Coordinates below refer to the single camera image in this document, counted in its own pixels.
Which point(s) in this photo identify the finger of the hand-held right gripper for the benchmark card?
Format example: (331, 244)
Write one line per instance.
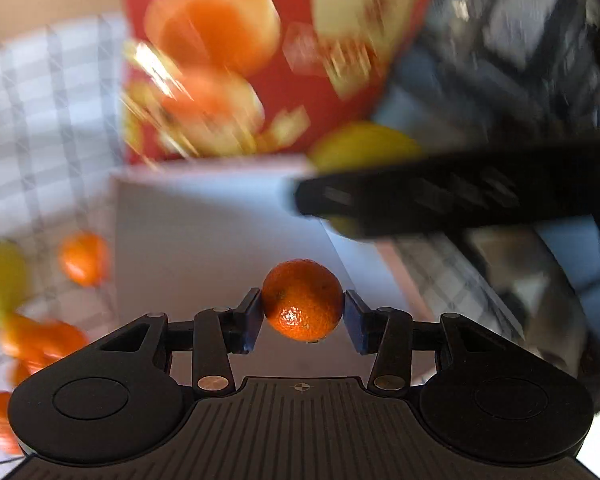
(430, 195)

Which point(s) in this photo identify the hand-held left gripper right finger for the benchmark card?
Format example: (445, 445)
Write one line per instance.
(355, 320)

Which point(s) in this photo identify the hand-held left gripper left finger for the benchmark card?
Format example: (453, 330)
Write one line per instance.
(252, 317)

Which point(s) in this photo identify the mandarin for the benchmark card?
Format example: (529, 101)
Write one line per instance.
(300, 295)
(82, 260)
(0, 420)

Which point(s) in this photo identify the pink box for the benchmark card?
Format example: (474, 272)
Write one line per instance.
(190, 240)

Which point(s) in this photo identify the large orange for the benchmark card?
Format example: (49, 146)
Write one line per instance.
(45, 340)

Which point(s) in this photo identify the red snack bag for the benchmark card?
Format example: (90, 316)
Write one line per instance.
(290, 90)

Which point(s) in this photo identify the computer case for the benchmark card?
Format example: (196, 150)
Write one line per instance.
(520, 35)

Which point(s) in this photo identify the white checked cloth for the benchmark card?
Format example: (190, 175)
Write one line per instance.
(45, 135)

